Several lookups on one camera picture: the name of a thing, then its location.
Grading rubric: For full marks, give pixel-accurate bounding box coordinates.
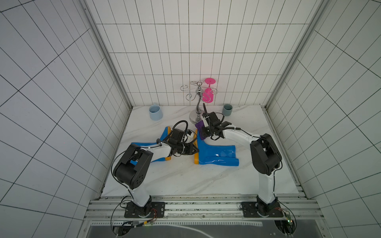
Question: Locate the aluminium mounting rail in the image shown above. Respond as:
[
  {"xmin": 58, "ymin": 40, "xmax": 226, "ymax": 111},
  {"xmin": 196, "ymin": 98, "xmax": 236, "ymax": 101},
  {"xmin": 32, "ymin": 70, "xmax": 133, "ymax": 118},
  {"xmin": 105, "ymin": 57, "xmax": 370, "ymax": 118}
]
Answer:
[{"xmin": 84, "ymin": 194, "xmax": 323, "ymax": 224}]

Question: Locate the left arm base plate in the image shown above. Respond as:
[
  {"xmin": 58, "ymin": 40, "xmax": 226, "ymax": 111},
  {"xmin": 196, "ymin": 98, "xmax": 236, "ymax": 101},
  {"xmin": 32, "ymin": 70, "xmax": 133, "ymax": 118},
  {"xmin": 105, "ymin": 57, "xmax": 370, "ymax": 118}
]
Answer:
[{"xmin": 124, "ymin": 202, "xmax": 166, "ymax": 219}]

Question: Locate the grey-green mug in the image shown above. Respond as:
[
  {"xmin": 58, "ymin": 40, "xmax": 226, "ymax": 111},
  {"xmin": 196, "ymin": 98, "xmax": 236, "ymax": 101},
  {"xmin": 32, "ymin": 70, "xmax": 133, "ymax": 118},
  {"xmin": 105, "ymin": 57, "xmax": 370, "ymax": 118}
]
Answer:
[{"xmin": 222, "ymin": 104, "xmax": 233, "ymax": 117}]

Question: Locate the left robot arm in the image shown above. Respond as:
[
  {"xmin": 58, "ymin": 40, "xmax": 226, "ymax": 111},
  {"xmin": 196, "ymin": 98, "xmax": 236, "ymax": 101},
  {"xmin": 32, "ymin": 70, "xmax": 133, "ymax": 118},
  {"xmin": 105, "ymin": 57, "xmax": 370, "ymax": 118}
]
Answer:
[{"xmin": 112, "ymin": 129, "xmax": 199, "ymax": 208}]

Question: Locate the light blue mug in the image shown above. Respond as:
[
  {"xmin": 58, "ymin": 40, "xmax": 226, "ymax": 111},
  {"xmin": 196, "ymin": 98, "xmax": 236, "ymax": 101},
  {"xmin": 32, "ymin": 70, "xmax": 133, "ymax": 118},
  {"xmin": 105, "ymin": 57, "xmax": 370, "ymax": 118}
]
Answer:
[{"xmin": 149, "ymin": 105, "xmax": 163, "ymax": 121}]

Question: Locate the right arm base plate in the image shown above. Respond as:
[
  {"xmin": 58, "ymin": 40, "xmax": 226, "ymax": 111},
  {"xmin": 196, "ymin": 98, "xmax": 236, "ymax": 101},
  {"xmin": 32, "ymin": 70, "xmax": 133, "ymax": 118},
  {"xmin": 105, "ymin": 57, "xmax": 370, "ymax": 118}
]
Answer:
[{"xmin": 240, "ymin": 200, "xmax": 284, "ymax": 218}]

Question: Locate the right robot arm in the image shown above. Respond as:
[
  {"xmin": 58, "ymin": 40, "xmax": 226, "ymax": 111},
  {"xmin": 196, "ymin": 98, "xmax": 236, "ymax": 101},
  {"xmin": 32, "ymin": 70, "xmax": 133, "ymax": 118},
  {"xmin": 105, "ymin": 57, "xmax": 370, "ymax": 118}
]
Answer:
[{"xmin": 195, "ymin": 112, "xmax": 282, "ymax": 217}]

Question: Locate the purple cloth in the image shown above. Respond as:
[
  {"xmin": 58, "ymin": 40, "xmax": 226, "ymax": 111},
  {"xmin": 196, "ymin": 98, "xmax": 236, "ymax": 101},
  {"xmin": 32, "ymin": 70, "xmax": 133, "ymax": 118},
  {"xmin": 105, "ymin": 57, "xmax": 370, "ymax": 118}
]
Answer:
[{"xmin": 195, "ymin": 121, "xmax": 210, "ymax": 140}]

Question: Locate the chrome glass holder stand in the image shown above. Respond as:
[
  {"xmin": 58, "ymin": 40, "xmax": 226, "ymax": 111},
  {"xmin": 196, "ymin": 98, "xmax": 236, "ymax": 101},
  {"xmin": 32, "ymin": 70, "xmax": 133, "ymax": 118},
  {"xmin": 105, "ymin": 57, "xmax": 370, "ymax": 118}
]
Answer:
[{"xmin": 180, "ymin": 80, "xmax": 218, "ymax": 124}]

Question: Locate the pink wine glass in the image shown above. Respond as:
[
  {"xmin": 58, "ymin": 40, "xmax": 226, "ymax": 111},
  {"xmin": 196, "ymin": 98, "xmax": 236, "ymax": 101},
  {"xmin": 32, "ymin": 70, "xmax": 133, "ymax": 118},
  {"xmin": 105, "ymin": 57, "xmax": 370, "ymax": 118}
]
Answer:
[{"xmin": 202, "ymin": 78, "xmax": 216, "ymax": 103}]

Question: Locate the blue rubber boot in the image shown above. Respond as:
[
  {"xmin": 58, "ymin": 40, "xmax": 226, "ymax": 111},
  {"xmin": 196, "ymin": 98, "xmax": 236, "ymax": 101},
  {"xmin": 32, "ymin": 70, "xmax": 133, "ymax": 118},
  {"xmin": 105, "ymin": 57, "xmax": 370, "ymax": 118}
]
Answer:
[
  {"xmin": 133, "ymin": 126, "xmax": 171, "ymax": 163},
  {"xmin": 194, "ymin": 130, "xmax": 239, "ymax": 167}
]

